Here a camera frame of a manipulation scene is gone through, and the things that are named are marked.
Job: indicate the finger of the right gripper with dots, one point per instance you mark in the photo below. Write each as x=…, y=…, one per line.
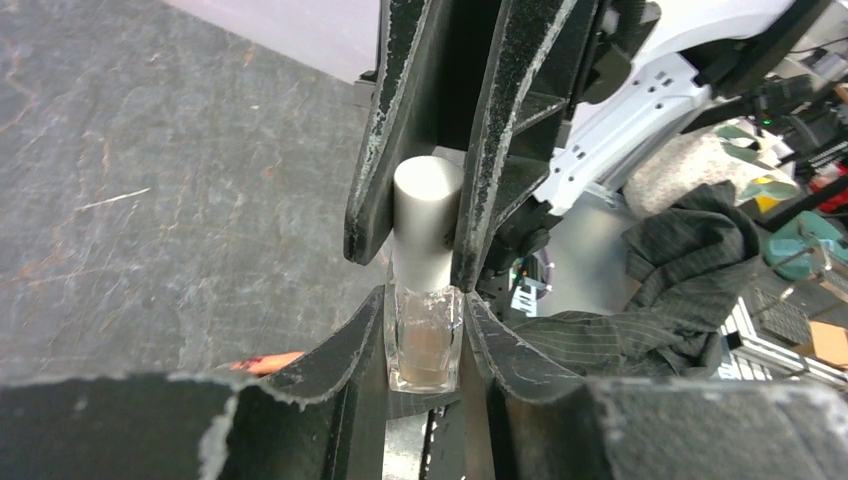
x=523, y=36
x=403, y=29

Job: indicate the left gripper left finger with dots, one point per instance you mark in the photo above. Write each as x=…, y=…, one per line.
x=322, y=417

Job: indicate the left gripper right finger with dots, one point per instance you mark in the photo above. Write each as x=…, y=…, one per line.
x=619, y=428

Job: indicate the white nail polish cap brush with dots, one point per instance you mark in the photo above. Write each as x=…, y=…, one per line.
x=426, y=194

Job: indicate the clear nail polish bottle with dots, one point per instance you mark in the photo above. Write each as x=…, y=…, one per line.
x=423, y=333

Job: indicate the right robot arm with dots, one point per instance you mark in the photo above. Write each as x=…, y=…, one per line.
x=544, y=98

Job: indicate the black pinstripe sleeve forearm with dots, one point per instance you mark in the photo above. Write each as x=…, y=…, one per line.
x=693, y=261

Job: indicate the mannequin hand with red nails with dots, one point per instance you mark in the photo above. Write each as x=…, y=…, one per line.
x=264, y=365

